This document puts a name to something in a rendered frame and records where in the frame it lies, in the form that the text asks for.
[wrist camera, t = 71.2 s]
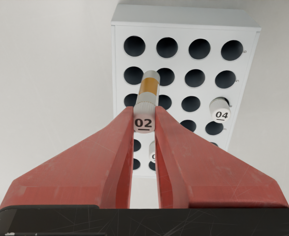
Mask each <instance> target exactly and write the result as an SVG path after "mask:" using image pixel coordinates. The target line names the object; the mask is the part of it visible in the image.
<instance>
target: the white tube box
mask: <svg viewBox="0 0 289 236"><path fill-rule="evenodd" d="M260 31H261V27H260V26H259V25H258V24H257V23H256V22H255V21H254V20H253V19H252V18H251V17H250V16H249V15H248V14H247V13H246V12H245V11H244V10H243V9H222V8H201V7H170V6H149V5H127V4H117V6H116V9H115V12H114V14H113V17H112V20H111V59H112V91H113V119H114V118H115V117H116V116H117V115H118V114H119V113H120V112H121V111H122V110H123V109H125V108H126V107H127V106H133V108H134V106H135V105H136V100H137V96H138V92H139V88H140V84H141V80H142V77H143V75H144V73H145V72H146V71H148V70H154V71H156V72H158V73H159V75H160V91H159V100H158V106H162V107H163V108H164V109H165V110H166V111H167V112H169V113H170V114H171V115H172V116H173V117H174V118H175V119H176V120H177V121H178V122H179V123H180V124H181V125H182V126H183V127H185V128H186V129H188V130H190V131H192V132H193V133H195V134H197V135H198V136H200V137H202V138H204V139H206V140H207V141H209V142H211V143H213V144H214V145H216V146H218V147H219V148H221V149H223V150H225V151H226V152H227V151H228V148H229V144H230V140H231V136H232V133H233V129H234V126H235V122H236V119H237V115H238V111H239V107H240V104H241V101H242V97H243V93H244V90H245V86H246V82H247V79H248V75H249V71H250V68H251V65H252V60H253V57H254V54H255V50H256V46H257V43H258V39H259V35H260ZM218 97H224V98H225V101H226V102H227V103H228V105H229V108H230V111H231V117H230V118H229V120H227V121H226V122H224V123H217V122H215V121H214V120H213V119H212V117H211V114H210V110H209V105H210V103H211V102H212V101H213V100H214V99H215V98H218ZM154 140H155V131H153V132H151V133H147V134H141V133H138V132H136V131H135V130H134V143H133V176H132V177H134V178H156V164H155V163H154V162H152V161H151V160H150V159H149V156H148V155H149V145H150V143H151V142H153V141H154Z"/></svg>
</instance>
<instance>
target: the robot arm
mask: <svg viewBox="0 0 289 236"><path fill-rule="evenodd" d="M133 143H134V129H133V106H127V107H126V108H125V109H123V110H122V111H121V112H120V113H119V114H118V115H117V116H116V117H115V118H114V119H113V120H112V121H111V122H110V123H109V124H108V125H107V126H106V127H104V128H103V129H101V130H99V131H98V132H96V133H94V134H92V135H91V136H89V137H87V138H85V139H84V140H82V141H80V142H78V143H77V144H75V145H73V146H71V147H70V148H68V149H66V150H65V151H63V152H61V153H59V154H58V155H56V156H54V157H53V158H51V159H49V160H47V161H46V162H44V163H42V164H40V165H38V166H37V167H35V168H33V169H32V170H30V171H28V172H26V173H25V174H23V175H21V176H19V177H18V178H16V179H14V180H13V181H12V183H11V185H10V186H9V188H8V190H7V192H6V194H5V196H4V198H3V201H2V203H1V205H0V236H289V204H288V202H287V200H286V198H285V196H284V194H283V192H282V190H281V188H280V186H279V184H278V183H277V181H276V180H275V179H273V178H272V177H270V176H268V175H267V174H265V173H263V172H261V171H260V170H258V169H256V168H254V167H253V166H251V165H249V164H247V163H245V162H244V161H242V160H240V159H238V158H237V157H235V156H233V155H232V154H230V153H228V152H226V151H225V150H223V149H221V148H219V147H218V146H216V145H214V144H213V143H211V142H209V141H207V140H206V139H204V138H202V137H200V136H198V135H197V134H195V133H193V132H192V131H190V130H188V129H186V128H185V127H183V126H182V125H181V124H180V123H179V122H178V121H177V120H176V119H175V118H174V117H173V116H172V115H171V114H170V113H169V112H167V111H166V110H165V109H164V108H163V107H162V106H156V107H155V164H156V181H157V193H158V205H159V208H145V209H130V199H131V187H132V176H133Z"/></svg>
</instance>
